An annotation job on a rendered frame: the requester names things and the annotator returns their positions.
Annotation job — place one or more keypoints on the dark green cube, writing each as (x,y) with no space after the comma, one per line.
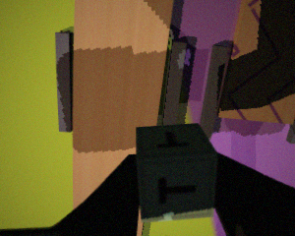
(176,168)

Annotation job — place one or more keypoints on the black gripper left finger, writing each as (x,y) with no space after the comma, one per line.
(111,210)

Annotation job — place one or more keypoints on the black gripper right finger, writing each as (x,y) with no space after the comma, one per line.
(248,203)

